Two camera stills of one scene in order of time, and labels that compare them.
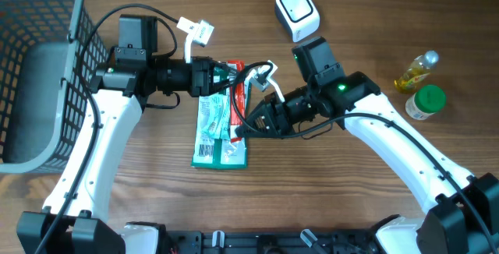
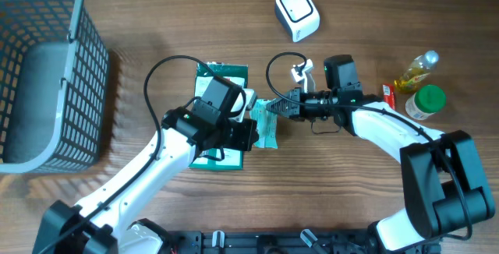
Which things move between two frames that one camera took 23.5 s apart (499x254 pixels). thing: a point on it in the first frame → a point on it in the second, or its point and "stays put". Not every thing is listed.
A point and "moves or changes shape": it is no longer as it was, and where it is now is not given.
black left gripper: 203,75 → 249,134
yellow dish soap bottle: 415,70 stays put
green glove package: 215,153 stays put
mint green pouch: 214,116 moves or changes shape
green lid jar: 425,102 stays put
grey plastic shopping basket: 44,81 stays put
